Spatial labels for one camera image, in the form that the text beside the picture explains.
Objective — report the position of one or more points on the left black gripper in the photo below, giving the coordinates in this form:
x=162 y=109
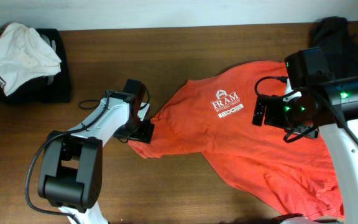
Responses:
x=145 y=132

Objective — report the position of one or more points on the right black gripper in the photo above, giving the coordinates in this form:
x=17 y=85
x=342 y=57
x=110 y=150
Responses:
x=273 y=103

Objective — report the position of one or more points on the orange t-shirt with white logo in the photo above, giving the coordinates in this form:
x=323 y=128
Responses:
x=213 y=116

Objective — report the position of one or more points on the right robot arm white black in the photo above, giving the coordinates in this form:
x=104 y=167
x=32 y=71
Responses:
x=316 y=103

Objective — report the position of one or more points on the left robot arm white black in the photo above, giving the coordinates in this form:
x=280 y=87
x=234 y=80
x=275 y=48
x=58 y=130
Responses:
x=72 y=161

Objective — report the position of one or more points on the black garment on right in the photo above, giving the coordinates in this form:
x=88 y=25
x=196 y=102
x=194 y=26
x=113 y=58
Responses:
x=332 y=35

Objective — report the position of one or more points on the black folded garment on left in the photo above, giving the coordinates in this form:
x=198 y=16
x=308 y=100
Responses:
x=55 y=89

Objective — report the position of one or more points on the white crumpled garment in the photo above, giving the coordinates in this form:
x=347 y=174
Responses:
x=24 y=56

